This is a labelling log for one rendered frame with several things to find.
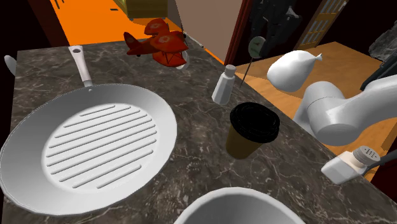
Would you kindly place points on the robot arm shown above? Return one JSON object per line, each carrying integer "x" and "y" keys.
{"x": 338, "y": 121}

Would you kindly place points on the white upright shaker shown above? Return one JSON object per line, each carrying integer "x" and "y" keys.
{"x": 224, "y": 88}

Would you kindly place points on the brown cup with black lid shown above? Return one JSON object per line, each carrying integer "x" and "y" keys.
{"x": 252, "y": 124}

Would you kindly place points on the red toy biplane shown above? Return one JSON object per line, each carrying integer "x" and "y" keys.
{"x": 164, "y": 43}

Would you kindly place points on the green dial probe thermometer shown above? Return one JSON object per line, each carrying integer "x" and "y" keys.
{"x": 256, "y": 46}

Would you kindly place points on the white tied pouch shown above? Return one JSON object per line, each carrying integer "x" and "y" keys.
{"x": 291, "y": 73}

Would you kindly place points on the white bowl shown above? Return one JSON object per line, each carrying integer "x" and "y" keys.
{"x": 235, "y": 208}

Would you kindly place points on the white ridged grill pan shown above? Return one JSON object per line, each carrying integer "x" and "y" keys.
{"x": 102, "y": 149}

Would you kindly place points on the yellow-green wooden cabinet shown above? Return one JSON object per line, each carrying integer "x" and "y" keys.
{"x": 145, "y": 7}

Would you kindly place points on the wooden door with glass panes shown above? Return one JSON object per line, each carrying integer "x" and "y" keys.
{"x": 322, "y": 21}

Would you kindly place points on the white shaker with grey cap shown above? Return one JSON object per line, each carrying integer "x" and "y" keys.
{"x": 342, "y": 167}

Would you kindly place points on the small white rounded object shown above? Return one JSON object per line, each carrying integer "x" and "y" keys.
{"x": 11, "y": 64}

